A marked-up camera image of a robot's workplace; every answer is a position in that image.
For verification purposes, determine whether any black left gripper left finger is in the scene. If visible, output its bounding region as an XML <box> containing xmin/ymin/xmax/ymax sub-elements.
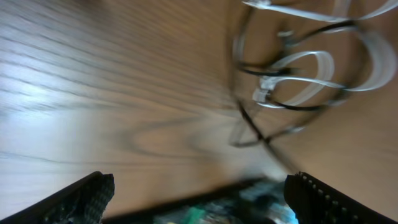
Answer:
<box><xmin>1</xmin><ymin>171</ymin><xmax>114</xmax><ymax>224</ymax></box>

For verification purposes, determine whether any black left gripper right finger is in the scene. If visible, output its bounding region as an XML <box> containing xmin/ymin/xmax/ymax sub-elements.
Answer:
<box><xmin>284</xmin><ymin>172</ymin><xmax>397</xmax><ymax>224</ymax></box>

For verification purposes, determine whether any black USB cable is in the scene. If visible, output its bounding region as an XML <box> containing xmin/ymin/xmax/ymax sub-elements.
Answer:
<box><xmin>228</xmin><ymin>6</ymin><xmax>358</xmax><ymax>174</ymax></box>

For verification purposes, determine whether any white USB cable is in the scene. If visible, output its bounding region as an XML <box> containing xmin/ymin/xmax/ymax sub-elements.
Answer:
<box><xmin>242</xmin><ymin>0</ymin><xmax>398</xmax><ymax>110</ymax></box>

